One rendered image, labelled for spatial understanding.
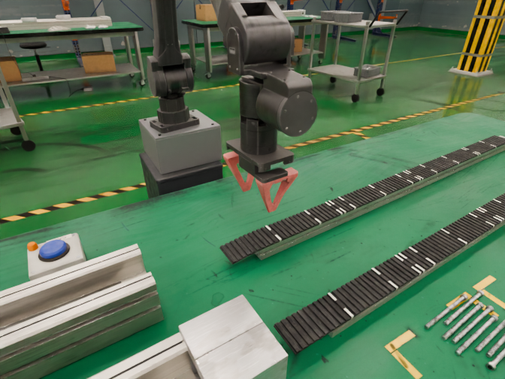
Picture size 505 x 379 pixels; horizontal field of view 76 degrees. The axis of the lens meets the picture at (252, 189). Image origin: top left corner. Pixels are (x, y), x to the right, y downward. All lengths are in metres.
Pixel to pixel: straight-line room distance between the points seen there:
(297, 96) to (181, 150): 0.57
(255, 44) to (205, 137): 0.53
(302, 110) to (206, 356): 0.30
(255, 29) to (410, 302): 0.48
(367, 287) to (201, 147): 0.59
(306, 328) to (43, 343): 0.34
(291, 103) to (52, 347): 0.43
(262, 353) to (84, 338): 0.26
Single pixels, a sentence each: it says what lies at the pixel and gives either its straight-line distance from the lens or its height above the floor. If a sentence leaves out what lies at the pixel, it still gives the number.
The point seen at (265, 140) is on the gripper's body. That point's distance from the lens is 0.48.
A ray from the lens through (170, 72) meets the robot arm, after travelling 0.89.
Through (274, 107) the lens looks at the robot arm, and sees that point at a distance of 0.41.
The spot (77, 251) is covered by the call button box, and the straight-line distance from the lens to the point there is 0.64.
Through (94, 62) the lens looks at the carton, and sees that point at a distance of 5.23.
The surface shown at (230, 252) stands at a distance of 0.61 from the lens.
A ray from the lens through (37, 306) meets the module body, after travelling 0.58.
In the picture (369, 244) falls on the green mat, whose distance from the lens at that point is 0.71.
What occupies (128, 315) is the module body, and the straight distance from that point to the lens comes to 0.53.
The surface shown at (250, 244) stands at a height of 0.81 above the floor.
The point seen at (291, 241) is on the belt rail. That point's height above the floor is 0.79.
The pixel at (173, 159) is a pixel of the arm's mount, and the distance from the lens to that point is 0.93.
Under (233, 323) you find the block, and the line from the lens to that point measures 0.43.
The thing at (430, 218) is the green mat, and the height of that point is 0.78.
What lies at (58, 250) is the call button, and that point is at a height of 0.85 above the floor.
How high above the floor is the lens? 1.22
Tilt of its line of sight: 32 degrees down
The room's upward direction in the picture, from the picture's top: straight up
